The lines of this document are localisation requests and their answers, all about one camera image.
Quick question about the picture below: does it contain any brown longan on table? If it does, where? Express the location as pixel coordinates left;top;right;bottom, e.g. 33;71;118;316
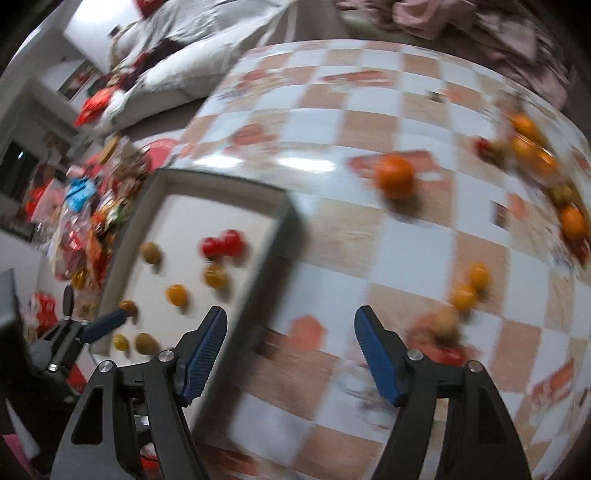
430;307;461;344

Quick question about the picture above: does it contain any brown longan in tray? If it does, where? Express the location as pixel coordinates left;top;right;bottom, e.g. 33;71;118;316
140;242;162;265

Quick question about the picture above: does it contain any white quilt on sofa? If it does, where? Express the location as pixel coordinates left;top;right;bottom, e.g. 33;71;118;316
96;1;297;133

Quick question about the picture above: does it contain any brown longan near bowl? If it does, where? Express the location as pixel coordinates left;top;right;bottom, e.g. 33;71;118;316
489;140;511;169

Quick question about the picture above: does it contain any glass fruit bowl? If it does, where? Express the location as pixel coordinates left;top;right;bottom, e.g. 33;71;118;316
495;91;573;188

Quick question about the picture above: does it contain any red cherry tomato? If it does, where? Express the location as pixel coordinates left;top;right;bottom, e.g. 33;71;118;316
426;345;467;367
198;237;224;261
475;137;493;158

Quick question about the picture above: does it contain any white shallow box tray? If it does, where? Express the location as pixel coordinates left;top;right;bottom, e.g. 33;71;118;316
97;169;300;423

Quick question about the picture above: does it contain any large orange tangerine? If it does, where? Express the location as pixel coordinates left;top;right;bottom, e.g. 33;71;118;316
375;155;415;201

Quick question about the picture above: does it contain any red tomato in tray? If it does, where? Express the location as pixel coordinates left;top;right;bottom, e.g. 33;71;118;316
221;229;245;258

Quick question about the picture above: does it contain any yellow-green cherry tomato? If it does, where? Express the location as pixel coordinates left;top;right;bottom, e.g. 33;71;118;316
202;263;228;290

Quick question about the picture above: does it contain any snack bags pile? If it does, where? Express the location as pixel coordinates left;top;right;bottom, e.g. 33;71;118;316
26;136;154;291

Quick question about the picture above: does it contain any lone yellow cherry tomato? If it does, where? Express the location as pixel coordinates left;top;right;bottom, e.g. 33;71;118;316
468;262;491;292

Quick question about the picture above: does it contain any red cherry tomato on table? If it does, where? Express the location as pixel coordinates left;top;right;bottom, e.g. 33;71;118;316
426;345;467;367

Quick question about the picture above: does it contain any pink clothes pile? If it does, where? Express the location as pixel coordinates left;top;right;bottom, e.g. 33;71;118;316
335;1;574;109

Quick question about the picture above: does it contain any orange tangerine near stick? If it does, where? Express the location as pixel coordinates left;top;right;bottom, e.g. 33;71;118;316
558;205;588;242

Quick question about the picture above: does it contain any brown longan fruit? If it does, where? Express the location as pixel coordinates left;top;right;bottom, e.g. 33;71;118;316
134;332;160;356

